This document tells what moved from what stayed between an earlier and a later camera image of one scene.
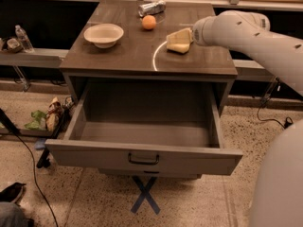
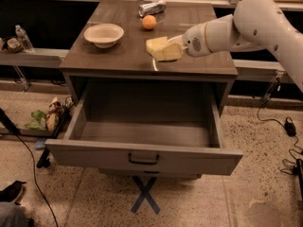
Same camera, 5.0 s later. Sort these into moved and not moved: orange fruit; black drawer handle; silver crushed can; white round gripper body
Moved: white round gripper body
Not moved: orange fruit; silver crushed can; black drawer handle
